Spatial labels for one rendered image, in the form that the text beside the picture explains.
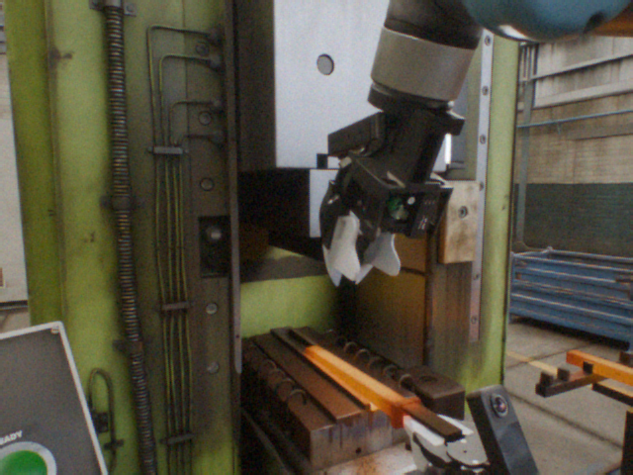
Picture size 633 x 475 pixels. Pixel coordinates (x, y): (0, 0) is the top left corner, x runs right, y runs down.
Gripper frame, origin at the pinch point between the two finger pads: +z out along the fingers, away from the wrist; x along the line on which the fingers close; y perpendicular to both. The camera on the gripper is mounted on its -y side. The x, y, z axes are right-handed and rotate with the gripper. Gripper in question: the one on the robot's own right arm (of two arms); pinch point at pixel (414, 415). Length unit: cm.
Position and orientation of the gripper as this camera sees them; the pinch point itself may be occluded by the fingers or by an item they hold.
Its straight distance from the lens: 67.6
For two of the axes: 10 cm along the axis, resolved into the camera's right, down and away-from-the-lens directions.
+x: 8.9, -0.7, 4.6
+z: -4.6, -0.9, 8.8
